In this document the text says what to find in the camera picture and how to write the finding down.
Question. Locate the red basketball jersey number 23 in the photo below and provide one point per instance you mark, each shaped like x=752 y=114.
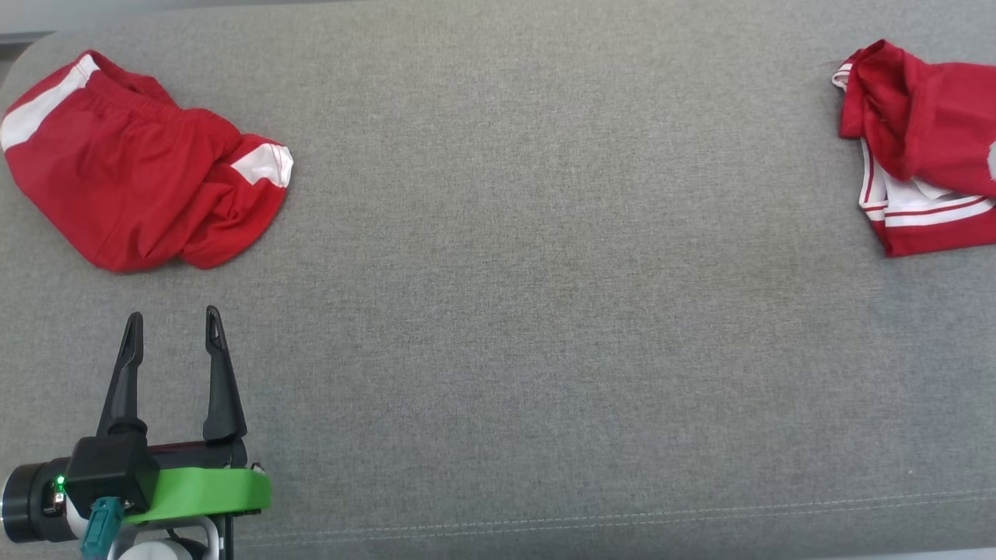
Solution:
x=934 y=117

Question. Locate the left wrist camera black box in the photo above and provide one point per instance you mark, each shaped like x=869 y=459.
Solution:
x=109 y=470

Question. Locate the red shorts with white stripe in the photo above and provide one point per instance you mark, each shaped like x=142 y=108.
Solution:
x=117 y=179

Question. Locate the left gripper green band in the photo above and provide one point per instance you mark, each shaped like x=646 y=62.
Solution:
x=210 y=490

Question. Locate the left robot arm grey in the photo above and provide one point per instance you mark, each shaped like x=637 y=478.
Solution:
x=167 y=548

